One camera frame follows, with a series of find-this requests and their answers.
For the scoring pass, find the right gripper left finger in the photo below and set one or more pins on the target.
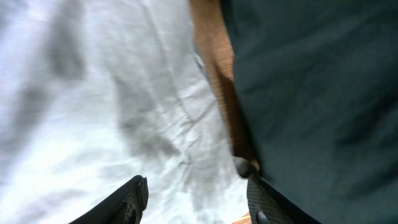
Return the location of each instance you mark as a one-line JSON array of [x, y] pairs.
[[124, 206]]

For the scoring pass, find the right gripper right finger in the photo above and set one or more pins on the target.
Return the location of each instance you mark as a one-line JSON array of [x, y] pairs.
[[273, 205]]

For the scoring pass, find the grey shorts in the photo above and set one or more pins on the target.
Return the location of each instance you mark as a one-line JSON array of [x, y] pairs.
[[95, 92]]

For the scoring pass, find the black garment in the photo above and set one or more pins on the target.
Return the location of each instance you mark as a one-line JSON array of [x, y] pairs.
[[316, 81]]

